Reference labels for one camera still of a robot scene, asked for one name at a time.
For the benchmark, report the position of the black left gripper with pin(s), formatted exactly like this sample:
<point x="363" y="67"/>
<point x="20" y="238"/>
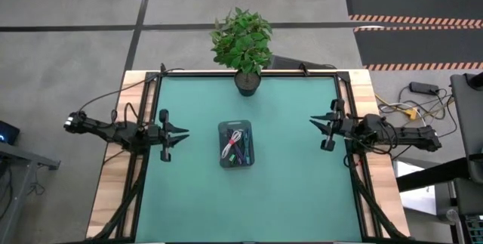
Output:
<point x="156" y="135"/>

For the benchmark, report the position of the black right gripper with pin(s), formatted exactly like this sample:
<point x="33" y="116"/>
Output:
<point x="343" y="127"/>

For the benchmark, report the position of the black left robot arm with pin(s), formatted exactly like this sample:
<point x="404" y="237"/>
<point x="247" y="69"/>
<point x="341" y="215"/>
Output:
<point x="113" y="132"/>

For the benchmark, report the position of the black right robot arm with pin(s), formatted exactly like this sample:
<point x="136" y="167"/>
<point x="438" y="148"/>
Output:
<point x="407" y="136"/>

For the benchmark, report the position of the dark grey plastic tray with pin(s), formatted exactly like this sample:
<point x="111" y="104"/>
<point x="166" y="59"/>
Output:
<point x="223" y="162"/>

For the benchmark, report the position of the yellow power plug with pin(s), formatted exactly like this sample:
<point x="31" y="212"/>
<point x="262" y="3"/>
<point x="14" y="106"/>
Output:
<point x="411" y="113"/>

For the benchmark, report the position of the black plant pot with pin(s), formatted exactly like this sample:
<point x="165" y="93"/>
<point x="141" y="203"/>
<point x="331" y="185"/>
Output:
<point x="247" y="84"/>

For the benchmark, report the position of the wooden table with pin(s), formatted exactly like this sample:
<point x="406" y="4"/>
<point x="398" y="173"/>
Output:
<point x="113" y="198"/>

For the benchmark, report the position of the teal table mat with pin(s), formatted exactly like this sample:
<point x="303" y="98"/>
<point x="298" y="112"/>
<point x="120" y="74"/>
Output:
<point x="271" y="198"/>

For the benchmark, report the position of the black power adapter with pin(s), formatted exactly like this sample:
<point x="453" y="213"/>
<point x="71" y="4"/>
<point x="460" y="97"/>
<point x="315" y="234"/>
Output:
<point x="424" y="88"/>

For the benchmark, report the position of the green leafy plant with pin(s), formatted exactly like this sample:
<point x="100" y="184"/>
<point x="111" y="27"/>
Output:
<point x="241" y="40"/>

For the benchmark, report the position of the black floor beam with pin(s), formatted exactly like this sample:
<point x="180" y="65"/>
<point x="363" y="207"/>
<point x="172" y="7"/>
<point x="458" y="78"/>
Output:
<point x="430" y="176"/>

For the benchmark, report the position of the black hazard-striped floor mat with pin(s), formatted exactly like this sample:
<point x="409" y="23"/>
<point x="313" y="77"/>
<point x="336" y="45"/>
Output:
<point x="419" y="45"/>
<point x="411" y="2"/>

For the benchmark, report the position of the grey equipment cart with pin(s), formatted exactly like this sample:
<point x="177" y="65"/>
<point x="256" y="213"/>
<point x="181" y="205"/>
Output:
<point x="469" y="123"/>

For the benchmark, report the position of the grey metal stand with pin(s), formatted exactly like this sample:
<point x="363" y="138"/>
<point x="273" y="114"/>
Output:
<point x="22" y="161"/>

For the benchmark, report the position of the black monitor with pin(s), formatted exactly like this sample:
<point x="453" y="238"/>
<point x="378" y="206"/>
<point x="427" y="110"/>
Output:
<point x="8" y="132"/>

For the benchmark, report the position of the blue crate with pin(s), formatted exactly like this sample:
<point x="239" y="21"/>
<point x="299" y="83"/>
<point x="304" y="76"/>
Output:
<point x="475" y="230"/>

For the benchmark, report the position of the black aluminium table frame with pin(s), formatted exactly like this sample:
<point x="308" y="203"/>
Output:
<point x="349" y="85"/>

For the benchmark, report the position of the small black frame clamp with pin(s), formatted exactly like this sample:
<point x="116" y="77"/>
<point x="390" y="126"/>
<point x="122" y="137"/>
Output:
<point x="163" y="68"/>
<point x="303" y="68"/>

